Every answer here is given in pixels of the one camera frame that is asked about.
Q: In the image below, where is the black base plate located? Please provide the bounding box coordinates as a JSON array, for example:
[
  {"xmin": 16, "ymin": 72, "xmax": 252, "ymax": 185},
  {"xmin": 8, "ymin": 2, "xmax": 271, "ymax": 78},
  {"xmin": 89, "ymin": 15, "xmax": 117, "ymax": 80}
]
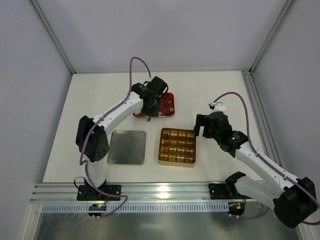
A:
[
  {"xmin": 208, "ymin": 183, "xmax": 230, "ymax": 200},
  {"xmin": 76, "ymin": 184, "xmax": 122, "ymax": 201}
]

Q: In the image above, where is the red chocolate tray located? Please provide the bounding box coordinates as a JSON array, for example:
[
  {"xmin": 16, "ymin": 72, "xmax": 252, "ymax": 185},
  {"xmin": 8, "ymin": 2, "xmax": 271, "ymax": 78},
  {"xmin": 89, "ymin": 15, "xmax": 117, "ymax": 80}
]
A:
[{"xmin": 133, "ymin": 92, "xmax": 175, "ymax": 118}]

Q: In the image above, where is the right aluminium frame post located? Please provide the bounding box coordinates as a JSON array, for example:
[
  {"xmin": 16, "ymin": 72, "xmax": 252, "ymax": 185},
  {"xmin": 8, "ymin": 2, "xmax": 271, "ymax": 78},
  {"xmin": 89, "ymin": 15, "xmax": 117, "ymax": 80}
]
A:
[{"xmin": 248, "ymin": 0, "xmax": 296, "ymax": 75}]

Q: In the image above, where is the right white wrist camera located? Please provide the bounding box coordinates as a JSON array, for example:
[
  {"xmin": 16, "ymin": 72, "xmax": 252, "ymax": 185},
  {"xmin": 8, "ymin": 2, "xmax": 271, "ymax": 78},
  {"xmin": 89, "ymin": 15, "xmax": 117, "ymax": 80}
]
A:
[{"xmin": 208, "ymin": 101, "xmax": 227, "ymax": 113}]

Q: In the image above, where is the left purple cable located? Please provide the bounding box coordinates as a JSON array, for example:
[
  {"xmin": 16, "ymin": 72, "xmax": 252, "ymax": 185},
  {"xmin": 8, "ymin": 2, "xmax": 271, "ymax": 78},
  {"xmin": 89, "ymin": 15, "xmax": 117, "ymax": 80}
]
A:
[{"xmin": 79, "ymin": 56, "xmax": 152, "ymax": 218}]

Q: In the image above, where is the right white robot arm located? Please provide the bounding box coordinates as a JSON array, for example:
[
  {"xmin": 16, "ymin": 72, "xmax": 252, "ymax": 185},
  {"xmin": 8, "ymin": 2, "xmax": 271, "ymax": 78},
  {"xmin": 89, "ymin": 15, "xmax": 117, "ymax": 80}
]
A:
[{"xmin": 194, "ymin": 111, "xmax": 320, "ymax": 229}]

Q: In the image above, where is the left aluminium frame post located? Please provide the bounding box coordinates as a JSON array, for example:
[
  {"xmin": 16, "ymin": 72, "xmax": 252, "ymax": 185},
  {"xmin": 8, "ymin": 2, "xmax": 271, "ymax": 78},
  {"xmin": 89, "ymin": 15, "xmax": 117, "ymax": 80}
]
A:
[{"xmin": 28, "ymin": 0, "xmax": 76, "ymax": 75}]

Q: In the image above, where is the white slotted cable duct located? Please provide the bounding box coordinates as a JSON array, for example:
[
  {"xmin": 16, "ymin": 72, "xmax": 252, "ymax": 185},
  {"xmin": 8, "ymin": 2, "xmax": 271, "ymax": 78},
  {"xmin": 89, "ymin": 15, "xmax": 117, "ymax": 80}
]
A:
[{"xmin": 41, "ymin": 201, "xmax": 229, "ymax": 214}]

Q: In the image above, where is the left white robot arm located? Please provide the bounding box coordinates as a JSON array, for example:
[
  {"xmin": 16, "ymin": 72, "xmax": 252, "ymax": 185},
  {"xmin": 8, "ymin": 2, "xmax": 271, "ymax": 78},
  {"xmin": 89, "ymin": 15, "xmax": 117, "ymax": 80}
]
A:
[{"xmin": 75, "ymin": 76, "xmax": 169, "ymax": 198}]

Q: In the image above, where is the aluminium frame post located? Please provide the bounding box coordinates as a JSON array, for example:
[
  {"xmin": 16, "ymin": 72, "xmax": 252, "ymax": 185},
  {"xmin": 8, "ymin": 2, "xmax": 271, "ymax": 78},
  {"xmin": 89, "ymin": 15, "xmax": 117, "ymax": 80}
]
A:
[
  {"xmin": 28, "ymin": 0, "xmax": 76, "ymax": 75},
  {"xmin": 248, "ymin": 0, "xmax": 296, "ymax": 75}
]

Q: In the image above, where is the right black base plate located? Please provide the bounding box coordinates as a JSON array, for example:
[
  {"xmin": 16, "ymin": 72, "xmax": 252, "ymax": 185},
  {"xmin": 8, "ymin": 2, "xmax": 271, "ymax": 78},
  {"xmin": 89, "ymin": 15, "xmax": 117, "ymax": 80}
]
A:
[{"xmin": 208, "ymin": 183, "xmax": 230, "ymax": 200}]

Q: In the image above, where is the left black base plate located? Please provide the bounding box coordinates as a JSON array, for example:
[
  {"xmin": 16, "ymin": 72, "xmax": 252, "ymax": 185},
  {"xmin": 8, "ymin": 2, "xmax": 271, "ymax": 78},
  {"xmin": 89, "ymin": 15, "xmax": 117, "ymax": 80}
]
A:
[{"xmin": 76, "ymin": 184, "xmax": 122, "ymax": 201}]

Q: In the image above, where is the aluminium mounting rail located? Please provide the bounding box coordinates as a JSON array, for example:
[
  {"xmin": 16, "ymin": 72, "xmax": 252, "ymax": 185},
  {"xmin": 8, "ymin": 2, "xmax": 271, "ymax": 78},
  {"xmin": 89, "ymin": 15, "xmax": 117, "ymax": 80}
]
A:
[{"xmin": 29, "ymin": 180, "xmax": 258, "ymax": 203}]

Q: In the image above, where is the gold chocolate box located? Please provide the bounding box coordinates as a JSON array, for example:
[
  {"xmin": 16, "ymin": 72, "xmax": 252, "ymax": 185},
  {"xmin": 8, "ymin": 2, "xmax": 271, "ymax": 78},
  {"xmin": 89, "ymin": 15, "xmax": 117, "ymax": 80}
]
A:
[{"xmin": 157, "ymin": 127, "xmax": 196, "ymax": 168}]

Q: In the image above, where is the silver tin lid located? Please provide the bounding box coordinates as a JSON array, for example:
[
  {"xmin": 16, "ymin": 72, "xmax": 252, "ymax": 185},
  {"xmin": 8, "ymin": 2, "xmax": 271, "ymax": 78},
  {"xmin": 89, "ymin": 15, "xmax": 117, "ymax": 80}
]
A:
[{"xmin": 107, "ymin": 130, "xmax": 146, "ymax": 166}]

